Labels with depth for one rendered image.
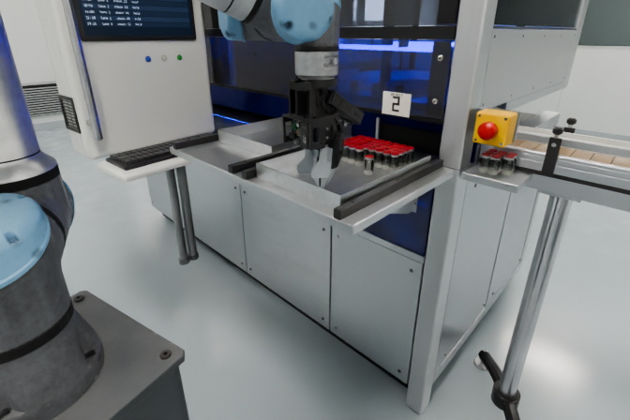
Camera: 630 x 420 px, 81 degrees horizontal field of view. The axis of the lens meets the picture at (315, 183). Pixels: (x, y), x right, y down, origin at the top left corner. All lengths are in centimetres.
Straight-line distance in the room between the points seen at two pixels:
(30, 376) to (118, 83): 104
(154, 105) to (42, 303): 106
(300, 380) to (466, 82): 117
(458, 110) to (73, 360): 85
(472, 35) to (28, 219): 84
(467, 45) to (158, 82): 104
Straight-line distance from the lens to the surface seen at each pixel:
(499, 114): 90
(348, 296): 140
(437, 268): 111
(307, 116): 64
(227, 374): 160
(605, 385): 186
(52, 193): 61
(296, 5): 44
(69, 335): 56
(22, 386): 55
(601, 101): 554
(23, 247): 48
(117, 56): 142
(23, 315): 51
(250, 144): 106
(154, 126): 148
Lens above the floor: 120
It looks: 22 degrees down
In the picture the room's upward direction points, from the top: straight up
